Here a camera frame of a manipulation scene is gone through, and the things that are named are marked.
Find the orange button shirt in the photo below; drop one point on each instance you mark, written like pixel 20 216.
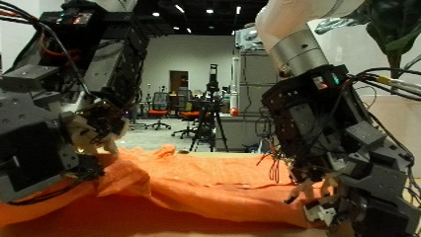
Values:
pixel 198 187

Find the low grey cabinet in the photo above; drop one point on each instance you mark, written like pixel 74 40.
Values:
pixel 236 131

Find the orange seat office chair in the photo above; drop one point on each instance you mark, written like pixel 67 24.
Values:
pixel 158 113
pixel 188 115

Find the small orange ball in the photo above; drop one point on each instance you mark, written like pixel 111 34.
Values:
pixel 233 112

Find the tall grey cabinet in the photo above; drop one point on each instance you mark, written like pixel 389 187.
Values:
pixel 255 75

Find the brown door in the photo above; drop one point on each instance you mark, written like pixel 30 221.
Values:
pixel 178 80

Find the green leafy plant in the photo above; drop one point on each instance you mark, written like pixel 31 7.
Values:
pixel 395 36

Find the grey boxy monitor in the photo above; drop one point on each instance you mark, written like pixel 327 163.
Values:
pixel 245 38

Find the black camera tripod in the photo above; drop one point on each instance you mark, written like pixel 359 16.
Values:
pixel 212 108

